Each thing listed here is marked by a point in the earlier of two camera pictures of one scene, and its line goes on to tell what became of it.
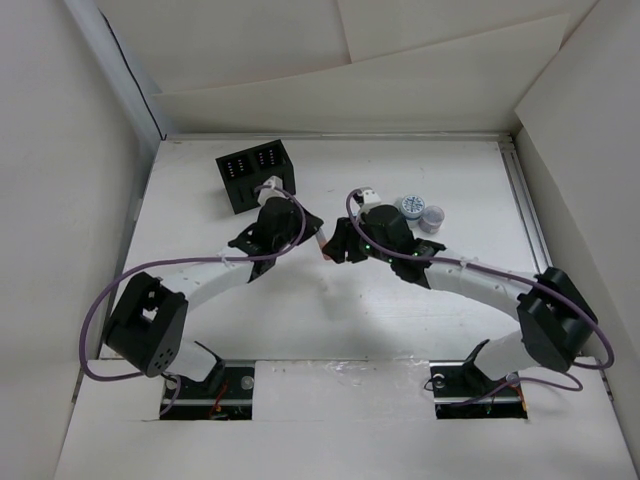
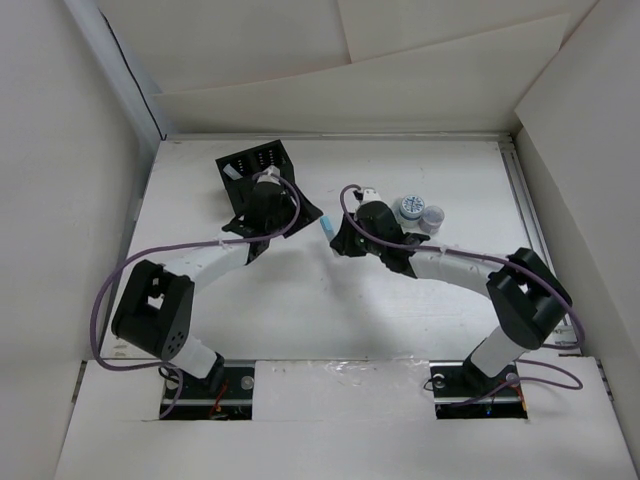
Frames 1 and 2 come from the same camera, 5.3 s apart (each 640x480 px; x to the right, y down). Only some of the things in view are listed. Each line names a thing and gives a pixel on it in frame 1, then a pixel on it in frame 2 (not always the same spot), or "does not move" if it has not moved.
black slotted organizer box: x=245 y=172 does not move
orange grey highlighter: x=322 y=240 → x=232 y=172
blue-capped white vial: x=412 y=209 does not move
